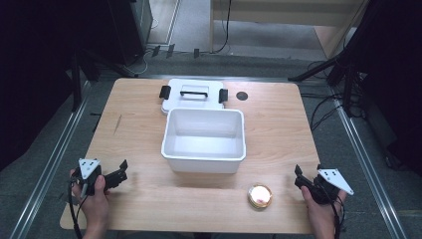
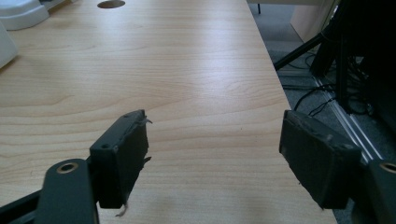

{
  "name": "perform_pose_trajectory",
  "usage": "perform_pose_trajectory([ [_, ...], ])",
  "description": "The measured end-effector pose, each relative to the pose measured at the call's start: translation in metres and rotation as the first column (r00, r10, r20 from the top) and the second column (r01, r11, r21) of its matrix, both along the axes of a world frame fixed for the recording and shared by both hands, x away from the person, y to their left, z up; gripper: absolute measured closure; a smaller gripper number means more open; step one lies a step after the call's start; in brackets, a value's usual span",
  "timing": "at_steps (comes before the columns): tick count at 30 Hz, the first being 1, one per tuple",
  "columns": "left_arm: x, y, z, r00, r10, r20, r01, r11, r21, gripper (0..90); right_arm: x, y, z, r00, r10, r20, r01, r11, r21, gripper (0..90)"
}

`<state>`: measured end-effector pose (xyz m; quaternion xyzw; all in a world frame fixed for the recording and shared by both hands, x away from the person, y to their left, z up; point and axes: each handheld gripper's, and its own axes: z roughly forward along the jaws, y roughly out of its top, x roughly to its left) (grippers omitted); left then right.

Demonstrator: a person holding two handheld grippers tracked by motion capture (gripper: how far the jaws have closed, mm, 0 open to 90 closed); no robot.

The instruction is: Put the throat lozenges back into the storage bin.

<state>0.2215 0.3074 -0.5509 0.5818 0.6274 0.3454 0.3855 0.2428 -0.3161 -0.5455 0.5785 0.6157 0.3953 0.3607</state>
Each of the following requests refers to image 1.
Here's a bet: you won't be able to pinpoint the black metal stand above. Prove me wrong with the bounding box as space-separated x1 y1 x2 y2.
68 39 137 113

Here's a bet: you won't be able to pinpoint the white plastic storage box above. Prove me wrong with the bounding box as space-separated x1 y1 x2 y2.
160 107 248 174

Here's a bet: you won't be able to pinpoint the metal floor rail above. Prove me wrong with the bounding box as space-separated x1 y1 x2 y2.
8 79 93 239
327 83 408 239

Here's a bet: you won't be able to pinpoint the person's right hand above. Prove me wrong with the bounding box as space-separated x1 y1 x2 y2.
300 185 348 234

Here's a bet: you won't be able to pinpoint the black tripod stand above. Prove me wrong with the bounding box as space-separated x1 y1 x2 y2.
287 19 369 118

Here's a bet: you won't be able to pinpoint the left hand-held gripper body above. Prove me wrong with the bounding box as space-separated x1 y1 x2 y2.
71 157 107 198

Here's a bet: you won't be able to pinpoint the black floor cables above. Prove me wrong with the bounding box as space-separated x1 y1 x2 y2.
300 60 366 132

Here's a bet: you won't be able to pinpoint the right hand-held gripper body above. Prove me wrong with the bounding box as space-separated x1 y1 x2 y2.
311 163 355 205

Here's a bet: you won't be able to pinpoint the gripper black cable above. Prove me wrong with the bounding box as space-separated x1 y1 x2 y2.
326 190 346 239
67 175 88 239

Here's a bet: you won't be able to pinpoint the black cabinet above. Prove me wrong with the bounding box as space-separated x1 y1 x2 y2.
106 0 154 66

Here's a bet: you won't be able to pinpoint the person's left hand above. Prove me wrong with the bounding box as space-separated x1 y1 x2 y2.
70 168 110 229

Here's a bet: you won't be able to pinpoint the white lid with black handle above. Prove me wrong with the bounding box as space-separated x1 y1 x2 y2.
158 78 230 116

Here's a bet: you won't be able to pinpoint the white floor cable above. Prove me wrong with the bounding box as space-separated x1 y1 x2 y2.
127 18 159 76

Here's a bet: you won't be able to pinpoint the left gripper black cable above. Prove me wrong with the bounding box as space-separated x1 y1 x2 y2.
67 175 88 239

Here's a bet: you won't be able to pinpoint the light wooden furniture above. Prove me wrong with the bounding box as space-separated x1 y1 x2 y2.
209 0 370 60

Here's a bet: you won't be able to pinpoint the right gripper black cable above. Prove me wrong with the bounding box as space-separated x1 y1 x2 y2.
326 190 346 239

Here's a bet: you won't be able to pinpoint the hanging black cable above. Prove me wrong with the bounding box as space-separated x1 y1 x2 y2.
213 0 233 55

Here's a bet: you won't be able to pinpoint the black curtain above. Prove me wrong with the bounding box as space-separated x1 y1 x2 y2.
334 0 422 177
0 0 115 172

